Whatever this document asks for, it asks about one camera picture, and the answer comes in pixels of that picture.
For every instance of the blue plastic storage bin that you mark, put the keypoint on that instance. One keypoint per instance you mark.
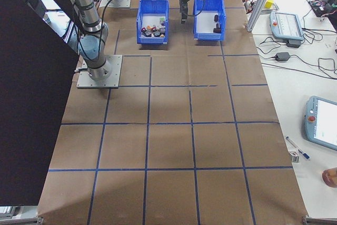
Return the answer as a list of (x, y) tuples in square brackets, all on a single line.
[(209, 36), (152, 41)]

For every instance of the small white box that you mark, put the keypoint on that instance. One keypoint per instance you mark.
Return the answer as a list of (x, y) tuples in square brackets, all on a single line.
[(295, 156)]

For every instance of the orange white push button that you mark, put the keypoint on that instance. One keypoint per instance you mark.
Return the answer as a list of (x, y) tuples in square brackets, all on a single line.
[(149, 27)]

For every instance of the metal corner bracket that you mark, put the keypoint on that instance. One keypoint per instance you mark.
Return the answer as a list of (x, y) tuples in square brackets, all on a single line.
[(21, 219)]

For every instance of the green contact block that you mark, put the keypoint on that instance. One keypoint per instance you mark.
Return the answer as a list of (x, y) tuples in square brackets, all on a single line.
[(162, 19)]

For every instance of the black power brick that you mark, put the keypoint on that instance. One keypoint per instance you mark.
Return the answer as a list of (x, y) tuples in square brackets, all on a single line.
[(293, 43)]

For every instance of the aluminium profile post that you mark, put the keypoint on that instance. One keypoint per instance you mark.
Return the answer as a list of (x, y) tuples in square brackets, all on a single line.
[(259, 3)]

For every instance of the grey blue teach pendant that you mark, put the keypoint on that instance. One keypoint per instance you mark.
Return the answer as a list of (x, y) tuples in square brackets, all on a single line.
[(321, 122), (287, 24)]

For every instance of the yellow cube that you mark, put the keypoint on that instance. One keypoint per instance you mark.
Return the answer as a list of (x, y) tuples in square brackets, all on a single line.
[(269, 3)]

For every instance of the black frame cover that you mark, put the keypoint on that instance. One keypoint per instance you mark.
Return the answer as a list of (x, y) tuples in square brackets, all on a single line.
[(26, 103)]

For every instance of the white silver push button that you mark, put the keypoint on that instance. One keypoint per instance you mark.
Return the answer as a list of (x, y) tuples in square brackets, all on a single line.
[(159, 28)]

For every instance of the brown round object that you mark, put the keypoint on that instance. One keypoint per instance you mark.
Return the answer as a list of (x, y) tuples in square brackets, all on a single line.
[(330, 177)]

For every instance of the white foam pad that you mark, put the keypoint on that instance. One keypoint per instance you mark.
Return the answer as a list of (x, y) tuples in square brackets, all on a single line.
[(205, 23), (150, 20)]

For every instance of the black power adapter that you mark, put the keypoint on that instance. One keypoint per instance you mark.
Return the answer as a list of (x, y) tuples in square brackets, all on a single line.
[(282, 56)]

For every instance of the dark brown switch block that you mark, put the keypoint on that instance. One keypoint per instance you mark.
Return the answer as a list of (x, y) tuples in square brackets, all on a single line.
[(216, 18)]

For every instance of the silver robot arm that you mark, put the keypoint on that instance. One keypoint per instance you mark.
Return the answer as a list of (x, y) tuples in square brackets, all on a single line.
[(89, 11)]

